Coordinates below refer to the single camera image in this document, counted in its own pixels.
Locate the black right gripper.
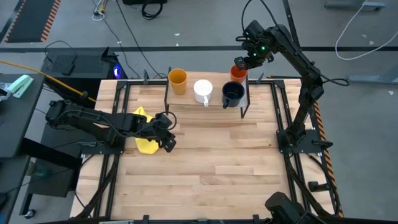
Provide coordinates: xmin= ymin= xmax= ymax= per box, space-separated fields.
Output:
xmin=234 ymin=37 xmax=275 ymax=71

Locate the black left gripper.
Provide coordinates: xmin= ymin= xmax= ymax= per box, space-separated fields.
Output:
xmin=144 ymin=123 xmax=177 ymax=153

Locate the small orange plastic cup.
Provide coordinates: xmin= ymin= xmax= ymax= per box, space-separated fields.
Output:
xmin=230 ymin=64 xmax=249 ymax=84

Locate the black mug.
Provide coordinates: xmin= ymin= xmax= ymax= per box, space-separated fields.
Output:
xmin=221 ymin=81 xmax=246 ymax=110

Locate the white mug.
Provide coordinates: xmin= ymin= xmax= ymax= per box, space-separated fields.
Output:
xmin=193 ymin=79 xmax=214 ymax=108

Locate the tall yellow plastic cup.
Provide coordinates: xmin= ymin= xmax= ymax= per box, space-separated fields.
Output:
xmin=168 ymin=68 xmax=188 ymax=96

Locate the yellow cloth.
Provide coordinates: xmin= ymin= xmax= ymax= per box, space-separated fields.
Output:
xmin=133 ymin=106 xmax=161 ymax=155

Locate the black computer tower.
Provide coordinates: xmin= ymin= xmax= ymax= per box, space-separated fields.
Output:
xmin=40 ymin=46 xmax=128 ymax=110

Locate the black side cart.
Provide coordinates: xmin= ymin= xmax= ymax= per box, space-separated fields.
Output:
xmin=18 ymin=120 xmax=82 ymax=216

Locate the grey table foot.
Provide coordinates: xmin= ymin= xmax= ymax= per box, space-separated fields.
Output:
xmin=325 ymin=0 xmax=386 ymax=11
xmin=346 ymin=66 xmax=398 ymax=85

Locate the black cylindrical knob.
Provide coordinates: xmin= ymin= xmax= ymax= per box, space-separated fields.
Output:
xmin=308 ymin=180 xmax=331 ymax=193

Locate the orange black hazard strip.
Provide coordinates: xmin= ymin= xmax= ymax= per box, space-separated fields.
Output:
xmin=307 ymin=77 xmax=345 ymax=218

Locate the black side desk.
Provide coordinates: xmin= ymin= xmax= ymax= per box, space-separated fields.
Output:
xmin=0 ymin=73 xmax=46 ymax=159

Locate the mint green stapler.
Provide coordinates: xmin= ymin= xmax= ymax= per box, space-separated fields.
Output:
xmin=6 ymin=74 xmax=34 ymax=99

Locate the black mat with orange stripes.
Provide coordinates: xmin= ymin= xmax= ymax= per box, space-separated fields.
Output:
xmin=4 ymin=0 xmax=62 ymax=44

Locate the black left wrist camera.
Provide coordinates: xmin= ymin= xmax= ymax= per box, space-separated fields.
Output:
xmin=154 ymin=113 xmax=174 ymax=128

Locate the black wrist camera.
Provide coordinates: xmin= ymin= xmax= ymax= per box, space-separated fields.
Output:
xmin=242 ymin=20 xmax=267 ymax=41
xmin=154 ymin=113 xmax=174 ymax=128

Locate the black left wrist camera cable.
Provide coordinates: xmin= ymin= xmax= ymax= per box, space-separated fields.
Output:
xmin=155 ymin=111 xmax=178 ymax=132

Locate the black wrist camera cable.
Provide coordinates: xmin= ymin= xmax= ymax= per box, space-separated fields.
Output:
xmin=155 ymin=111 xmax=178 ymax=132
xmin=241 ymin=0 xmax=281 ymax=32

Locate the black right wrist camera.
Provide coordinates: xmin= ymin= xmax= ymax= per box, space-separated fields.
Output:
xmin=242 ymin=20 xmax=267 ymax=41

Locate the wooden shelf with black frame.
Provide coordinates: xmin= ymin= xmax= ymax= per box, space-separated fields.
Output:
xmin=164 ymin=67 xmax=251 ymax=119

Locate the black aluminium table frame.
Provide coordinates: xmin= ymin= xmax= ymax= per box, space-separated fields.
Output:
xmin=76 ymin=77 xmax=341 ymax=220

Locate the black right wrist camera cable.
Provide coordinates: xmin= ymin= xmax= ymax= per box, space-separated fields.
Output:
xmin=241 ymin=0 xmax=281 ymax=32

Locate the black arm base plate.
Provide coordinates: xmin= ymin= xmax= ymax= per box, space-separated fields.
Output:
xmin=276 ymin=129 xmax=334 ymax=155
xmin=81 ymin=129 xmax=127 ymax=156

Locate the coiled black cable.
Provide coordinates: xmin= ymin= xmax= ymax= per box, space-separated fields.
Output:
xmin=141 ymin=0 xmax=164 ymax=21

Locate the white floor cable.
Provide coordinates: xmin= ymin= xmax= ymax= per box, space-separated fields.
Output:
xmin=335 ymin=0 xmax=398 ymax=61

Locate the long black floor cable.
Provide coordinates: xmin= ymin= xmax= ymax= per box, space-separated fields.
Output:
xmin=114 ymin=0 xmax=169 ymax=79

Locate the yellow hose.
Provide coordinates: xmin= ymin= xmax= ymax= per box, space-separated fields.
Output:
xmin=0 ymin=59 xmax=97 ymax=103

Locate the small white cable coil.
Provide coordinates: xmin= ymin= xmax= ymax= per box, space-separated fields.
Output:
xmin=91 ymin=0 xmax=107 ymax=22

